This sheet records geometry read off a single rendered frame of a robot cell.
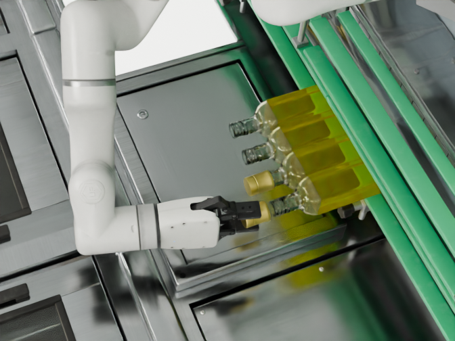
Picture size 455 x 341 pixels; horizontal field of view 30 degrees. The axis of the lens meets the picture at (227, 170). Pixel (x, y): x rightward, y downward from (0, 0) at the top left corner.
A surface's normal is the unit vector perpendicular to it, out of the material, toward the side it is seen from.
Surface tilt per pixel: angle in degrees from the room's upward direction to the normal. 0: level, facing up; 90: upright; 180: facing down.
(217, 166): 91
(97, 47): 103
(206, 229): 75
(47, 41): 90
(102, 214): 93
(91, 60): 86
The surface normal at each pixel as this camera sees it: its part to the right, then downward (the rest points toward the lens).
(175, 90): 0.06, -0.55
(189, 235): 0.14, 0.83
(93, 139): 0.17, 0.39
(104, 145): 0.36, 0.25
